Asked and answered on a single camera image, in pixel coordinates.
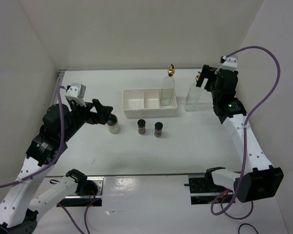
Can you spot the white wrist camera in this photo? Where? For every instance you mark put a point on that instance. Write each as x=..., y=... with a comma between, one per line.
x=75, y=90
x=229, y=63

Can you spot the spice jar black lid left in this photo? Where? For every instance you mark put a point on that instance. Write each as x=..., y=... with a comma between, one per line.
x=141, y=126

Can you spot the white powder jar black lid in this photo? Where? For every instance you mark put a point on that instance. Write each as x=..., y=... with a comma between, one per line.
x=112, y=124

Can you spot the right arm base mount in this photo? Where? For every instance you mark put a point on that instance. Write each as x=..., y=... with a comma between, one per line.
x=202, y=189

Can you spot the glass oil bottle gold spout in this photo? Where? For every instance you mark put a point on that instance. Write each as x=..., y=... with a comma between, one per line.
x=192, y=100

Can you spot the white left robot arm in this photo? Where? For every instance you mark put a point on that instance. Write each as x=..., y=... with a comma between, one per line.
x=21, y=209

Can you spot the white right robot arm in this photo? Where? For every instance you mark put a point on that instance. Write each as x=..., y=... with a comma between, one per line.
x=258, y=179

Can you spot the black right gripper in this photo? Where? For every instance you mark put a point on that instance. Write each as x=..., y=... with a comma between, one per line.
x=207, y=72

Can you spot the white three-compartment organizer tray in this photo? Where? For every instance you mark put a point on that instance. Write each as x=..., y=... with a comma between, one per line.
x=145, y=103

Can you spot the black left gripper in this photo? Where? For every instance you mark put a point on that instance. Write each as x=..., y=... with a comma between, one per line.
x=103, y=111

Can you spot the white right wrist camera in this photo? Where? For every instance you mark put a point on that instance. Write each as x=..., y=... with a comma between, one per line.
x=229, y=63

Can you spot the spice jar black lid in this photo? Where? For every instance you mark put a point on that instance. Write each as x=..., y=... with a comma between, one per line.
x=141, y=126
x=158, y=129

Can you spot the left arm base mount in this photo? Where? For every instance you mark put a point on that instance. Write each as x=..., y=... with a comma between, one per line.
x=84, y=192

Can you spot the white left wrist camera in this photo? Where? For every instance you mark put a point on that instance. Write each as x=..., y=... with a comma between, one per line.
x=75, y=90

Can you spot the spice jar black lid right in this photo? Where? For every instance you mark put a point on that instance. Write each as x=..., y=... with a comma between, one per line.
x=158, y=129

